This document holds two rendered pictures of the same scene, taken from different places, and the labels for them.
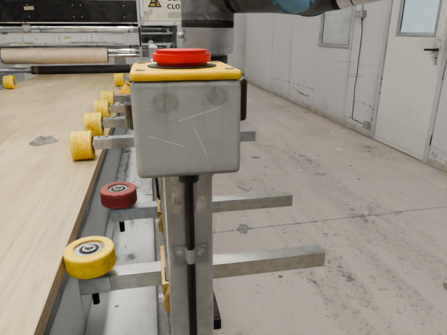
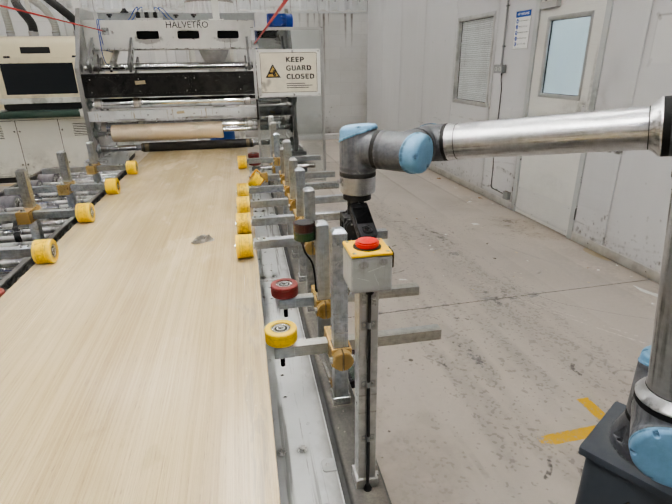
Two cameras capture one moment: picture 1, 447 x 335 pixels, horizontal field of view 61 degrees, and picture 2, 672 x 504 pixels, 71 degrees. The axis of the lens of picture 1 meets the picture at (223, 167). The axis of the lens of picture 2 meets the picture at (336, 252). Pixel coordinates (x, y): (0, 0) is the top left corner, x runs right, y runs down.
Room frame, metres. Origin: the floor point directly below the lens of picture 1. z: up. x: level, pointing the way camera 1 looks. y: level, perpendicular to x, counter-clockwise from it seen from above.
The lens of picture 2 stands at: (-0.47, 0.08, 1.51)
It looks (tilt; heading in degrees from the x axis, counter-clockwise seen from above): 22 degrees down; 0
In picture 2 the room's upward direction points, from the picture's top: 1 degrees counter-clockwise
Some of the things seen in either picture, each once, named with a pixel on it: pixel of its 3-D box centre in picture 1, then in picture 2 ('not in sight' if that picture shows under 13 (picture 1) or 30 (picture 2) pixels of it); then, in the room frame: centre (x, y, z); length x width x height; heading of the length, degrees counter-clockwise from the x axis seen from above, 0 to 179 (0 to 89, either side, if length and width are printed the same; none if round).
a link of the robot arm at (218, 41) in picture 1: (205, 42); (356, 184); (0.70, 0.03, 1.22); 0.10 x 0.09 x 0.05; 101
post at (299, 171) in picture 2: not in sight; (302, 229); (1.27, 0.22, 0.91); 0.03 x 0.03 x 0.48; 11
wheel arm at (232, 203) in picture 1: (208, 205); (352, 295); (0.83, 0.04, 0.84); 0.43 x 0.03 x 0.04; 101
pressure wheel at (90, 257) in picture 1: (92, 274); (281, 345); (0.54, 0.22, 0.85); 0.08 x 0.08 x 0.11
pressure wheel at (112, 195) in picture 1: (120, 209); (285, 299); (0.79, 0.24, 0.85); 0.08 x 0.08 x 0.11
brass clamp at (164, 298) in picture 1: (175, 277); (338, 347); (0.55, 0.08, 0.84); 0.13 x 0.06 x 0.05; 11
